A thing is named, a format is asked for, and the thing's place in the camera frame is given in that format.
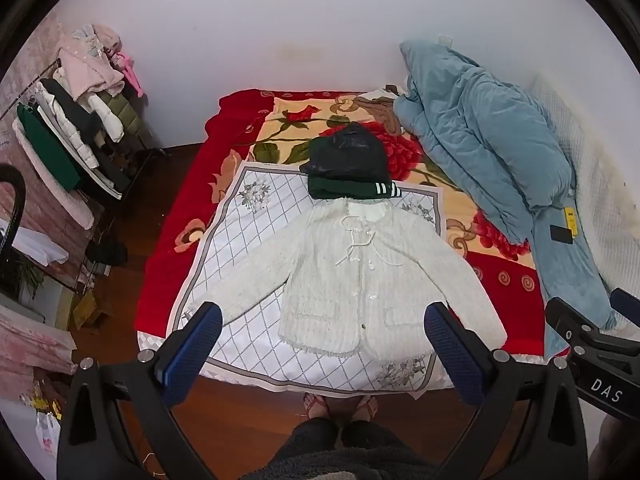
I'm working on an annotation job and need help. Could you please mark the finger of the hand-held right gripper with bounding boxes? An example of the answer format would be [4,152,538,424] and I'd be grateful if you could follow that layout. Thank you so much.
[545,297,612,356]
[609,287,640,322]

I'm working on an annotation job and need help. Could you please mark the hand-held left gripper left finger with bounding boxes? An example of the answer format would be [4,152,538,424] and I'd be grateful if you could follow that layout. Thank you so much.
[56,301,224,480]

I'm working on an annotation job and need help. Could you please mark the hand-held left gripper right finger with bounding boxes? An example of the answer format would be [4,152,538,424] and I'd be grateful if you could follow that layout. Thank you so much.
[424,301,588,480]

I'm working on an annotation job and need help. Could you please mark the white knitted jacket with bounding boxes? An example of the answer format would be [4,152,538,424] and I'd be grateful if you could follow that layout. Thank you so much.
[187,197,508,363]

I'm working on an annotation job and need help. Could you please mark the metal clothes rack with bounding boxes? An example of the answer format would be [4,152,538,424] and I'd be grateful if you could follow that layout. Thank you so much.
[15,60,168,201]

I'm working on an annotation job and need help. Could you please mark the yellow and black small item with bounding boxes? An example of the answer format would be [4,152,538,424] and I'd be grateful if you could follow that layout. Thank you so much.
[550,207,580,245]

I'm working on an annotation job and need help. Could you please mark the red sandal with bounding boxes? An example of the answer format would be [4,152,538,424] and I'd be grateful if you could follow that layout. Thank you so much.
[350,395,378,422]
[302,394,333,421]

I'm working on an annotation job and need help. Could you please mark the cardboard box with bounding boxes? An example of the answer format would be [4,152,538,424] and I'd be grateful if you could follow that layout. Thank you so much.
[72,290,113,331]

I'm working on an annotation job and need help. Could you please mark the white pillow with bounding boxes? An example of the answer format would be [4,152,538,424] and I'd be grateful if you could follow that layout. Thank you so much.
[530,75,640,301]

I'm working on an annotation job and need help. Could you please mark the black cap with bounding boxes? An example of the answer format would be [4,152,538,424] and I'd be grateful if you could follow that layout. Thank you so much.
[85,240,128,267]

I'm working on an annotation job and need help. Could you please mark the red floral blanket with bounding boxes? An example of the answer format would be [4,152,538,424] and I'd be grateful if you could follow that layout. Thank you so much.
[136,89,551,361]

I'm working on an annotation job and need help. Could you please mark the white checked floral cloth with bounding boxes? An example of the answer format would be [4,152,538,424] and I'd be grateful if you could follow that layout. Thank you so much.
[167,160,453,401]

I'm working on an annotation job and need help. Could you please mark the person's dark trouser legs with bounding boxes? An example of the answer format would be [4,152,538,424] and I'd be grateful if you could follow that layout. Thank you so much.
[240,417,436,480]

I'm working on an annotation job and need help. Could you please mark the pink patterned cloth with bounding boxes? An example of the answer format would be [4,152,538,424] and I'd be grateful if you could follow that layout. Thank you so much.
[0,305,78,376]

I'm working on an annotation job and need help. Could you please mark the white plastic bag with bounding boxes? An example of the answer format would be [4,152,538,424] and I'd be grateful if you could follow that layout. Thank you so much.
[35,410,62,457]

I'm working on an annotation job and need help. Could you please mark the white paper sheet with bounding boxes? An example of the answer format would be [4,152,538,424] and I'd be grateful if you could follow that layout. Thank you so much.
[10,227,68,266]

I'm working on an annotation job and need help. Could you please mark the folded green striped sweater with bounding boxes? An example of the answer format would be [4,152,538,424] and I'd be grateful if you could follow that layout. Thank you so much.
[306,176,402,202]

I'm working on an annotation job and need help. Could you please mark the blue duvet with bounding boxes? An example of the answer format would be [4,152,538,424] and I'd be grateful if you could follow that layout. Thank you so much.
[392,39,618,356]

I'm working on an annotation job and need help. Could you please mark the folded black jacket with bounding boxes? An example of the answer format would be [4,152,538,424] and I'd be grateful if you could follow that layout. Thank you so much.
[299,121,391,183]

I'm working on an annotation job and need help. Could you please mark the olive puffer jacket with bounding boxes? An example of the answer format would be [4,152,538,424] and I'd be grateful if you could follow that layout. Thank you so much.
[107,91,152,137]

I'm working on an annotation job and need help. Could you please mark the white puffer jacket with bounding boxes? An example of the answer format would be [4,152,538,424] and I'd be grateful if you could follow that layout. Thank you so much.
[87,92,125,142]

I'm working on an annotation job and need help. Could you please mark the hanging green garment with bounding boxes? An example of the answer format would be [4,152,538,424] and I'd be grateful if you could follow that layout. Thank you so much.
[17,102,83,192]

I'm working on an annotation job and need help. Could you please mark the pink plush toy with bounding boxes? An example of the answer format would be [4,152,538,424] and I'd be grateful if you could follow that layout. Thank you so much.
[112,52,146,98]

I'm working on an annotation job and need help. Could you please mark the pink fluffy coat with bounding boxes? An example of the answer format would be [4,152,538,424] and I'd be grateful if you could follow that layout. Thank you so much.
[56,24,126,101]

